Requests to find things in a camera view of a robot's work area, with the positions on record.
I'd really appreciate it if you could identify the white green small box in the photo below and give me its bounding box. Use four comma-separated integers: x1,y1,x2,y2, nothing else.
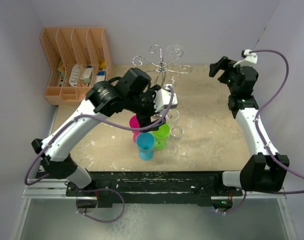
79,67,93,84

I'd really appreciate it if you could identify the colourful booklet in organizer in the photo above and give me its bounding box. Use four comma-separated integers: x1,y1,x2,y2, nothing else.
57,61,65,87

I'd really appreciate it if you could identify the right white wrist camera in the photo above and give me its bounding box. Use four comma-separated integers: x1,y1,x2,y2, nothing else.
233,49,258,68

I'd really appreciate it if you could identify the green plastic goblet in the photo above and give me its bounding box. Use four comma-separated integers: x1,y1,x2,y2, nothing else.
152,123,170,151

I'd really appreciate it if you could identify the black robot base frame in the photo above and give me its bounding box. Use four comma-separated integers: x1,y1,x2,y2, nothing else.
63,171,243,209

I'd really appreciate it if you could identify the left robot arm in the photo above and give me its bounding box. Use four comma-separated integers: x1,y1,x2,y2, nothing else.
24,67,176,196

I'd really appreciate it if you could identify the peach plastic file organizer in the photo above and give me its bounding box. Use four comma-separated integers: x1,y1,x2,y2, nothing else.
40,27,113,106

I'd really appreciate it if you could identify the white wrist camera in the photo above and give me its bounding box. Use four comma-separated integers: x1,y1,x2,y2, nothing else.
154,89,178,113
233,49,258,68

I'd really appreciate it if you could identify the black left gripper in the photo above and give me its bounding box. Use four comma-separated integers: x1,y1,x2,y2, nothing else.
124,84,166,132

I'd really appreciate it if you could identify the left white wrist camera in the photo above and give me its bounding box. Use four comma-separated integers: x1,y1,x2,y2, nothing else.
154,89,178,113

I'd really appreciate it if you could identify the white blue small box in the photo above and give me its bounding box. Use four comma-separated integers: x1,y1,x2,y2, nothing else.
95,71,106,83

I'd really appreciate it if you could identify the chrome wine glass rack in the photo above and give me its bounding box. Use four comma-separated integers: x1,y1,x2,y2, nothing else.
132,44,192,121

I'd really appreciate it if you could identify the blue plastic goblet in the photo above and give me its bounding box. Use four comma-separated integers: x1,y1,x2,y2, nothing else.
136,132,155,161

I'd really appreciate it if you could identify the clear wine glass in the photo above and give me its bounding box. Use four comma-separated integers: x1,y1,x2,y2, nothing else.
166,45,183,88
166,126,184,156

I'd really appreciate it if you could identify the aluminium rail frame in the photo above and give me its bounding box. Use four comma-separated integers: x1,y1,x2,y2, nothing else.
10,104,299,240

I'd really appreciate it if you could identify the yellow small bottle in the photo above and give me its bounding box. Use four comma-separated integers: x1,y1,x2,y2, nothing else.
99,60,106,70

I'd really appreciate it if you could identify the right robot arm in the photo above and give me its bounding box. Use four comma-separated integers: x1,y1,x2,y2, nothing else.
209,56,290,196

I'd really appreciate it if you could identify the tall clear flute glass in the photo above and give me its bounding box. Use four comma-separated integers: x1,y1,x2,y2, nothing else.
166,109,180,129

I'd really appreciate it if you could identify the pink plastic goblet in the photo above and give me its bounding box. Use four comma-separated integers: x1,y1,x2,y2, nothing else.
129,116,141,143

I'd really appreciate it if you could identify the white oval label card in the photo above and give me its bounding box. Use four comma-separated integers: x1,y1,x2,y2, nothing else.
68,64,84,87

